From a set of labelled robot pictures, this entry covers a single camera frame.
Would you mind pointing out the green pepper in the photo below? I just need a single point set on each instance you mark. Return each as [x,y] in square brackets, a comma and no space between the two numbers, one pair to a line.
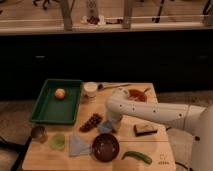
[138,155]

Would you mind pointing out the light blue cloth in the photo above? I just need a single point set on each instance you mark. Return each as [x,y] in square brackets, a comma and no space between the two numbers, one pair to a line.
[78,146]

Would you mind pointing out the dark brown bumpy food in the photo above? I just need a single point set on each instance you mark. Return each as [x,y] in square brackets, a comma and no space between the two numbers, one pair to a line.
[91,123]

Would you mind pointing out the long-handled spoon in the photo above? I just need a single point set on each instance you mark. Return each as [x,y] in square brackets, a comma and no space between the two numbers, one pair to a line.
[102,86]

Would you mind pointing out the orange bowl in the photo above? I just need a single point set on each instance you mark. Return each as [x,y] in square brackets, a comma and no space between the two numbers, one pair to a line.
[137,95]

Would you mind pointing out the dark maroon bowl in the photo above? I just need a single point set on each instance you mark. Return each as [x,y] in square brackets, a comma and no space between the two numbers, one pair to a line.
[105,147]

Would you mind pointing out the orange round fruit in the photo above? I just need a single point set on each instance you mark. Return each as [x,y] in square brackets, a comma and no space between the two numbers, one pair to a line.
[60,93]

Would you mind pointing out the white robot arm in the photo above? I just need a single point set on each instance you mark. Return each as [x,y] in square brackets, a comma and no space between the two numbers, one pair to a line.
[196,120]

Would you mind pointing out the green plastic tray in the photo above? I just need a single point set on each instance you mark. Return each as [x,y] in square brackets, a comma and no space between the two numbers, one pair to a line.
[50,110]

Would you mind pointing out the blue sponge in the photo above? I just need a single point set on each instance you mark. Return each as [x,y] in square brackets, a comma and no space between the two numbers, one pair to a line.
[106,127]

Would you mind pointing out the white cup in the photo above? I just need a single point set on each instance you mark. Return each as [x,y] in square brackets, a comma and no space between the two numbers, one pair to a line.
[89,91]

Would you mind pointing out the green translucent cup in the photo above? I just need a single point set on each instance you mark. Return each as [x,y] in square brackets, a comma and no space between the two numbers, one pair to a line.
[57,142]

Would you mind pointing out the small metal cup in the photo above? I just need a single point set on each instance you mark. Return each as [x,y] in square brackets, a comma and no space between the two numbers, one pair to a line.
[39,134]

